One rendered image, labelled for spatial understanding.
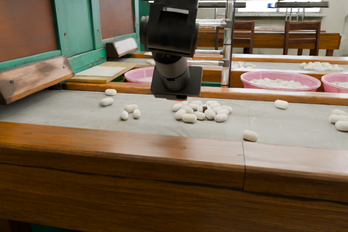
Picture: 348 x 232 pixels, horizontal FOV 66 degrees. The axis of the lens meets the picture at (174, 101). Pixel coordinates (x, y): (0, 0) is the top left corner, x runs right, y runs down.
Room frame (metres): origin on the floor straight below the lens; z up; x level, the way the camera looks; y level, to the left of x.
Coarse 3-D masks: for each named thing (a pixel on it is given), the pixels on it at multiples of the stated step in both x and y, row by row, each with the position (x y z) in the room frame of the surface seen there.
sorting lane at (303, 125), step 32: (64, 96) 0.81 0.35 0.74; (96, 96) 0.81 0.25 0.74; (128, 96) 0.81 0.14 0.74; (96, 128) 0.57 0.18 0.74; (128, 128) 0.57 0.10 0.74; (160, 128) 0.57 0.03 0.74; (192, 128) 0.57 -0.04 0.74; (224, 128) 0.57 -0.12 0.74; (256, 128) 0.57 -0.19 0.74; (288, 128) 0.57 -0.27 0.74; (320, 128) 0.57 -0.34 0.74
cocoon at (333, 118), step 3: (333, 114) 0.60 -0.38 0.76; (330, 117) 0.60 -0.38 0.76; (333, 117) 0.59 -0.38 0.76; (336, 117) 0.59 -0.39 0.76; (339, 117) 0.59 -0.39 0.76; (342, 117) 0.59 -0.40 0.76; (330, 120) 0.60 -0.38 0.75; (333, 120) 0.59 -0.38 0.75; (336, 120) 0.59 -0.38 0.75; (339, 120) 0.58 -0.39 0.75; (342, 120) 0.58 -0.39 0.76; (345, 120) 0.58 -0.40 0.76
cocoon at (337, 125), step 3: (336, 123) 0.56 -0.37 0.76; (339, 123) 0.55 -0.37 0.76; (342, 123) 0.55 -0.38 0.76; (345, 123) 0.55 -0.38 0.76; (336, 126) 0.56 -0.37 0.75; (339, 126) 0.55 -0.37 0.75; (342, 126) 0.55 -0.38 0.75; (345, 126) 0.55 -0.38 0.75; (339, 129) 0.55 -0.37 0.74; (342, 129) 0.55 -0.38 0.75; (345, 129) 0.55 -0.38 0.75
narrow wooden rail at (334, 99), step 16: (192, 96) 0.80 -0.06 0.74; (208, 96) 0.79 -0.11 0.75; (224, 96) 0.78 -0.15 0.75; (240, 96) 0.77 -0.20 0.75; (256, 96) 0.76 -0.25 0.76; (272, 96) 0.76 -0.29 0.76; (288, 96) 0.75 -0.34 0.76; (304, 96) 0.74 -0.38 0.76; (320, 96) 0.74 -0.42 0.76; (336, 96) 0.73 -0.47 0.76
